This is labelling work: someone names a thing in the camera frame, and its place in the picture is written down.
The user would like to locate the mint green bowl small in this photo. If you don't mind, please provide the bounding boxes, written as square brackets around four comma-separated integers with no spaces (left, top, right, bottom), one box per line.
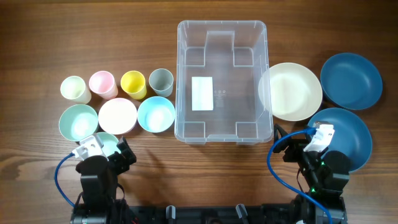
[96,132,121,157]

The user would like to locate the pink bowl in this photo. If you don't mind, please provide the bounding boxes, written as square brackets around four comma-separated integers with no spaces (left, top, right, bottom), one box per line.
[98,98,137,135]

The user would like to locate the cream plate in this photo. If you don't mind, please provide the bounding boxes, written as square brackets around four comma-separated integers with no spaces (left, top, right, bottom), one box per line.
[257,62,323,121]

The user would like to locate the dark blue plate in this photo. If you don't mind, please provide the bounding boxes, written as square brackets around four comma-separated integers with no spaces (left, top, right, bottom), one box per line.
[307,108,373,173]
[320,52,383,110]

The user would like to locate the light blue bowl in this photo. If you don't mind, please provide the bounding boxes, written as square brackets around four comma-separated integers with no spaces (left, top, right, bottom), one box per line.
[137,96,175,133]

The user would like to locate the clear plastic storage container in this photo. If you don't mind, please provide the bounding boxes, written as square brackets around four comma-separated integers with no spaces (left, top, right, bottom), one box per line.
[174,20,273,144]

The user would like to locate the yellow cup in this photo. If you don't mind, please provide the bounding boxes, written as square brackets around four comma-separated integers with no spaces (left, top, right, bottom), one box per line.
[121,70,147,100]

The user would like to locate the pink cup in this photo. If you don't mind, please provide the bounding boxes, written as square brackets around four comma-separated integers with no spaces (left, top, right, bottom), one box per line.
[89,71,118,100]

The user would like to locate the pale green cup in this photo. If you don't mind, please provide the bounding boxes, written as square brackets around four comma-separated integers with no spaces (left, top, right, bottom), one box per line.
[60,76,91,104]

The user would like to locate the grey cup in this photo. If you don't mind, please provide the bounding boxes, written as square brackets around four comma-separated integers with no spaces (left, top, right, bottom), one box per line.
[149,68,174,98]

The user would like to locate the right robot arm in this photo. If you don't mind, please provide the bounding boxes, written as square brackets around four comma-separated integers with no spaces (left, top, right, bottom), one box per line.
[262,121,351,223]

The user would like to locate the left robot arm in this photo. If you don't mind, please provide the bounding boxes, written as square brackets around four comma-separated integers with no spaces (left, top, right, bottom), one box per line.
[70,134,139,224]

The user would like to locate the white label in container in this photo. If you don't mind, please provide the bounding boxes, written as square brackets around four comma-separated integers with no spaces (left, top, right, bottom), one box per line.
[192,77,214,111]

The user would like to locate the right blue cable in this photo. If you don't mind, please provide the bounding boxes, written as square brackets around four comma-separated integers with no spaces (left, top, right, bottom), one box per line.
[266,126,334,224]

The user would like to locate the blue cable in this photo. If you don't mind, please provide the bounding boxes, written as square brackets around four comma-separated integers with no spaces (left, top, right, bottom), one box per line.
[266,126,334,224]
[54,151,77,208]

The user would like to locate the left blue cable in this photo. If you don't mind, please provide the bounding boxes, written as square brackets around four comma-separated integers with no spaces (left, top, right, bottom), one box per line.
[54,151,77,208]

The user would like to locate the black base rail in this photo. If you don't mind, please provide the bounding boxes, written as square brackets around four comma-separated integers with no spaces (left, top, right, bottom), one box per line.
[130,204,293,224]

